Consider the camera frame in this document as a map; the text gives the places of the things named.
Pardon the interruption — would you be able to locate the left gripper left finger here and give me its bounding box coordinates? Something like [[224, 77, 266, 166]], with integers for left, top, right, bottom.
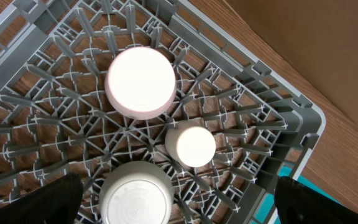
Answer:
[[0, 173, 83, 224]]

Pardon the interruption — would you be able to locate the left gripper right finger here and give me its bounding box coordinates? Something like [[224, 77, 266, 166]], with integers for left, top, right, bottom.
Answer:
[[274, 176, 358, 224]]

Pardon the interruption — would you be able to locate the grey bowl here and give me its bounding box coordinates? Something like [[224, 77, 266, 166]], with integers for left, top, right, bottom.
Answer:
[[99, 161, 173, 224]]

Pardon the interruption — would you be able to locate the white cup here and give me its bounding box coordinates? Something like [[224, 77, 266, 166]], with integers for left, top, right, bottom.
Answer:
[[165, 121, 216, 167]]

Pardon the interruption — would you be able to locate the small pink bowl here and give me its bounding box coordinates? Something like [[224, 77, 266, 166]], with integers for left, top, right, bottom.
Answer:
[[104, 47, 177, 120]]

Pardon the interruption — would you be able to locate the grey dishwasher rack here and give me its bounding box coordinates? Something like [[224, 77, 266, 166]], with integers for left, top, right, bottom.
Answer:
[[0, 0, 326, 223]]

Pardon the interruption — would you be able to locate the teal plastic tray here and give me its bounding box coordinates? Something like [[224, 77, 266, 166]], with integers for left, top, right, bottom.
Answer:
[[249, 166, 341, 224]]

